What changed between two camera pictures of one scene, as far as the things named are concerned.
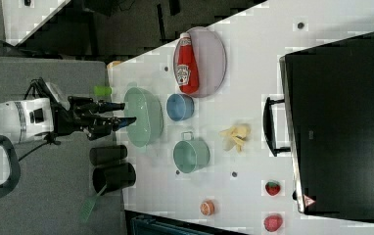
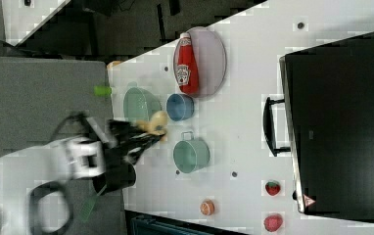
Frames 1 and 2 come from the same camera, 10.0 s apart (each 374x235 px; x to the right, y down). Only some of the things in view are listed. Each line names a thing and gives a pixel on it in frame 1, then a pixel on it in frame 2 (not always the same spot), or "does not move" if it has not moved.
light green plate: x=145 y=106 does not move
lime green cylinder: x=102 y=90 does not move
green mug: x=191 y=156 does not move
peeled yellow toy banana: x=238 y=133 → x=157 y=125
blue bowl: x=179 y=107 does not move
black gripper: x=80 y=114 → x=127 y=141
